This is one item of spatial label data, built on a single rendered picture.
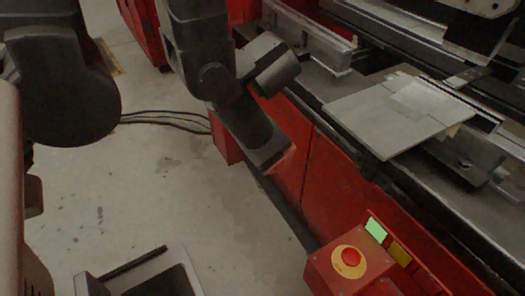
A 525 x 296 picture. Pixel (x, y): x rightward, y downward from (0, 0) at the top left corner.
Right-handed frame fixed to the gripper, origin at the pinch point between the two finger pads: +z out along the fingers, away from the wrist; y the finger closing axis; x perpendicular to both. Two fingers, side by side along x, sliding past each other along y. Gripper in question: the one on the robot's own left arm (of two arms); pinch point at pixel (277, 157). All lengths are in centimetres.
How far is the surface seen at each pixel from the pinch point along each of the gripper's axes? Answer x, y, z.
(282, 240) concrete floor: 24, 25, 100
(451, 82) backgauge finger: -42.8, -1.4, 20.8
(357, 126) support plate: -16.6, -1.4, 8.0
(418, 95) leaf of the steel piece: -33.7, -0.5, 16.5
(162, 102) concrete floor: 40, 172, 92
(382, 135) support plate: -18.7, -5.7, 9.1
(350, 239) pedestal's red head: -1.0, -12.8, 24.8
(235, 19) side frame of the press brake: -25, 84, 24
